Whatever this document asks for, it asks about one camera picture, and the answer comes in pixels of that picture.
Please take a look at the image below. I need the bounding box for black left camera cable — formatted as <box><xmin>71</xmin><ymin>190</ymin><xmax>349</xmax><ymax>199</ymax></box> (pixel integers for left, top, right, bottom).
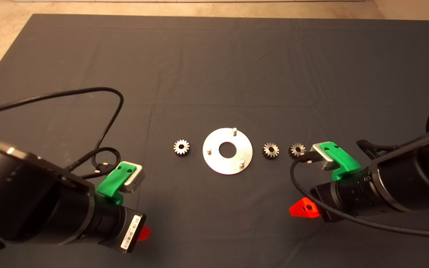
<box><xmin>0</xmin><ymin>87</ymin><xmax>124</xmax><ymax>173</ymax></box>

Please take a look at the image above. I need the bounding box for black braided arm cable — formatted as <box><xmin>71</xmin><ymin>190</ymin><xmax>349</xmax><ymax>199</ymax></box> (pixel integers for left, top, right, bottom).
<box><xmin>66</xmin><ymin>147</ymin><xmax>122</xmax><ymax>179</ymax></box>
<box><xmin>356</xmin><ymin>139</ymin><xmax>399</xmax><ymax>157</ymax></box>

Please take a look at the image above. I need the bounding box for black right camera cable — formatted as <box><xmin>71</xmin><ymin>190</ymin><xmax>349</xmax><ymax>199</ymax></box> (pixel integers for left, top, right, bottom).
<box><xmin>290</xmin><ymin>91</ymin><xmax>429</xmax><ymax>239</ymax></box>

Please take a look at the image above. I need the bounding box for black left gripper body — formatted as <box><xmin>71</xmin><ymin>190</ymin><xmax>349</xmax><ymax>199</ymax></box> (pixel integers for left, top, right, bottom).
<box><xmin>115</xmin><ymin>206</ymin><xmax>147</xmax><ymax>254</ymax></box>

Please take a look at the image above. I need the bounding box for green right camera mount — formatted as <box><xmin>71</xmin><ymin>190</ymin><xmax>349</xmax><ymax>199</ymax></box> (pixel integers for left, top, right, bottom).
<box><xmin>319</xmin><ymin>141</ymin><xmax>361</xmax><ymax>182</ymax></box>

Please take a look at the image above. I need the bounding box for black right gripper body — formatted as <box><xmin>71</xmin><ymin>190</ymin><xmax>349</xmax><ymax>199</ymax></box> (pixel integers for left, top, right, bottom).
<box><xmin>310</xmin><ymin>182</ymin><xmax>353</xmax><ymax>223</ymax></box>

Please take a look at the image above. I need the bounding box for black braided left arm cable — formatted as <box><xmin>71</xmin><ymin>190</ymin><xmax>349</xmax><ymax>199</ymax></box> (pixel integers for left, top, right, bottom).
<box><xmin>66</xmin><ymin>147</ymin><xmax>122</xmax><ymax>179</ymax></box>

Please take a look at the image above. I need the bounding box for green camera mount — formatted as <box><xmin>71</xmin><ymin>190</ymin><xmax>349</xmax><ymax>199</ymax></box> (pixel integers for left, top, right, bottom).
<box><xmin>96</xmin><ymin>164</ymin><xmax>137</xmax><ymax>205</ymax></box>
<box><xmin>319</xmin><ymin>141</ymin><xmax>361</xmax><ymax>182</ymax></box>

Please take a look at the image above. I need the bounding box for black camera cable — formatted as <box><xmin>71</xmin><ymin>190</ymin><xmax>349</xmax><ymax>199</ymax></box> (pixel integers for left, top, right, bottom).
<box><xmin>290</xmin><ymin>91</ymin><xmax>429</xmax><ymax>239</ymax></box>
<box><xmin>0</xmin><ymin>87</ymin><xmax>124</xmax><ymax>173</ymax></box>

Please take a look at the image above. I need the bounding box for round metal carrier plate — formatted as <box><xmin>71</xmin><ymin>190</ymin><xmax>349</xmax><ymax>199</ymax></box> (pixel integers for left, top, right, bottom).
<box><xmin>203</xmin><ymin>127</ymin><xmax>254</xmax><ymax>175</ymax></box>

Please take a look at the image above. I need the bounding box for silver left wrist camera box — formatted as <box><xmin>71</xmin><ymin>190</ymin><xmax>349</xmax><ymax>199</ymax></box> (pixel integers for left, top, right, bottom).
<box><xmin>120</xmin><ymin>161</ymin><xmax>145</xmax><ymax>194</ymax></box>

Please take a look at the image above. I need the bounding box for dark grey table cloth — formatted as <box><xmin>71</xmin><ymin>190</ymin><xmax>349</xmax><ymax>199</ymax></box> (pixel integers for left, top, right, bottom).
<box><xmin>0</xmin><ymin>14</ymin><xmax>429</xmax><ymax>268</ymax></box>

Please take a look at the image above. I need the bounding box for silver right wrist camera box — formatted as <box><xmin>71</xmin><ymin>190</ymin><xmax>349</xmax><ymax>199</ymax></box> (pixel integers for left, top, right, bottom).
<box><xmin>309</xmin><ymin>143</ymin><xmax>336</xmax><ymax>171</ymax></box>

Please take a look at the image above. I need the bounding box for green left camera mount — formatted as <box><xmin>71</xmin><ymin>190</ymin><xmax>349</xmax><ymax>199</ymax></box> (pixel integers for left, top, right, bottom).
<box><xmin>96</xmin><ymin>164</ymin><xmax>137</xmax><ymax>205</ymax></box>

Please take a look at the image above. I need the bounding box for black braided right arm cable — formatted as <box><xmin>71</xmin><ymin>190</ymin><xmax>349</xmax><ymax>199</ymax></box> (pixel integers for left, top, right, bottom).
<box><xmin>356</xmin><ymin>139</ymin><xmax>399</xmax><ymax>157</ymax></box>

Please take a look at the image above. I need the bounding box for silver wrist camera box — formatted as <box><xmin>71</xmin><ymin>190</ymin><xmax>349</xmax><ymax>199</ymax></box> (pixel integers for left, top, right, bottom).
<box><xmin>120</xmin><ymin>161</ymin><xmax>145</xmax><ymax>194</ymax></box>
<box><xmin>309</xmin><ymin>143</ymin><xmax>336</xmax><ymax>171</ymax></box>

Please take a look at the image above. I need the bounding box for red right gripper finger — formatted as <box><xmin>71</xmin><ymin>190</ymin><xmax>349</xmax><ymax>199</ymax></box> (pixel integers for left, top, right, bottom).
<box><xmin>289</xmin><ymin>198</ymin><xmax>320</xmax><ymax>218</ymax></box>

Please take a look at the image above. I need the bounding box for small steel planetary gear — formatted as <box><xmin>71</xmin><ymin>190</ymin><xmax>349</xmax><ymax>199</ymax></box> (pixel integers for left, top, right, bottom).
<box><xmin>174</xmin><ymin>140</ymin><xmax>190</xmax><ymax>156</ymax></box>
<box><xmin>288</xmin><ymin>143</ymin><xmax>306</xmax><ymax>160</ymax></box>
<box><xmin>262</xmin><ymin>142</ymin><xmax>280</xmax><ymax>160</ymax></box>

